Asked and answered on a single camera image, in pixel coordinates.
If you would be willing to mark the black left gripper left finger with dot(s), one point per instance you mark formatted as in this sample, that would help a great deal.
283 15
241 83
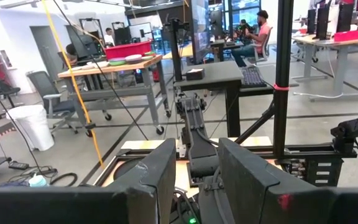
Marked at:
141 193

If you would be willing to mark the black keyboard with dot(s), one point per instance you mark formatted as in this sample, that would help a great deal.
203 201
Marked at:
253 77

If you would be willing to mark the black pole stand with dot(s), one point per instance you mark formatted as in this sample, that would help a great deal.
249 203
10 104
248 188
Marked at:
175 49

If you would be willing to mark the light grey office chair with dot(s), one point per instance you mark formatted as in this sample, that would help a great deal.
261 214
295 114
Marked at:
267 49

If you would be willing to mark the person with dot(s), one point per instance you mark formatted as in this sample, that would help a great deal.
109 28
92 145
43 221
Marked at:
263 31
109 39
71 53
244 26

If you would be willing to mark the red plastic bin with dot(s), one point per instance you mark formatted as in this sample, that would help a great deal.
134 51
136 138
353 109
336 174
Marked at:
126 49

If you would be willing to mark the green purple bowl stack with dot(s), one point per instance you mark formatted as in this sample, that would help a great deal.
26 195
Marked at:
117 61

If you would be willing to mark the black power adapter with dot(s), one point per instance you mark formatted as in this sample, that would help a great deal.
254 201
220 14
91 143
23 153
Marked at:
19 165

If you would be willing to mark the red flat box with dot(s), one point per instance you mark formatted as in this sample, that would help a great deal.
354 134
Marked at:
348 35

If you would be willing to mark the small black box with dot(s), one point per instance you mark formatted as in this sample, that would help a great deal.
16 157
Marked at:
195 75

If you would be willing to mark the white trash bin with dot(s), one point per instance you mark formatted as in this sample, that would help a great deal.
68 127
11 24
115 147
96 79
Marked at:
31 127

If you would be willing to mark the black computer monitor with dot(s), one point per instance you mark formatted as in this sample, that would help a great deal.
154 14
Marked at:
311 20
84 43
345 17
323 21

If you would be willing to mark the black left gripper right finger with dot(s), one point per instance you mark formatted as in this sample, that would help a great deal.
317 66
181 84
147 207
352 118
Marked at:
250 186

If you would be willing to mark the pale pink plate stack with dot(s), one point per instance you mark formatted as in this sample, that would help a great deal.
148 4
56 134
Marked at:
134 58

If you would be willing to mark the grey work table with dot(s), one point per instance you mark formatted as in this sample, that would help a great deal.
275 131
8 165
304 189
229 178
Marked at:
342 59

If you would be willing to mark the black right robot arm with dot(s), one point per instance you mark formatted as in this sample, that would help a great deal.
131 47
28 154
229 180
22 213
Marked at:
197 140

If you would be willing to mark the large black monitor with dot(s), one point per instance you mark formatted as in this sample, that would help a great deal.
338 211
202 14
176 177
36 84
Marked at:
200 31

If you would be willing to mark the black desk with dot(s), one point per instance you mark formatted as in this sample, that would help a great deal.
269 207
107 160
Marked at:
216 74

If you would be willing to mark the black aluminium table frame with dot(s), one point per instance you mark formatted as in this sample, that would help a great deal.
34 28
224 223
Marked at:
283 62

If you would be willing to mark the wooden table grey legs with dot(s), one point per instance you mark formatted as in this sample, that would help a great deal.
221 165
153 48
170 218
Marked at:
120 92

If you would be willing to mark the black box white labels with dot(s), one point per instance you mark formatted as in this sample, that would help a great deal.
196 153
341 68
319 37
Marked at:
312 174

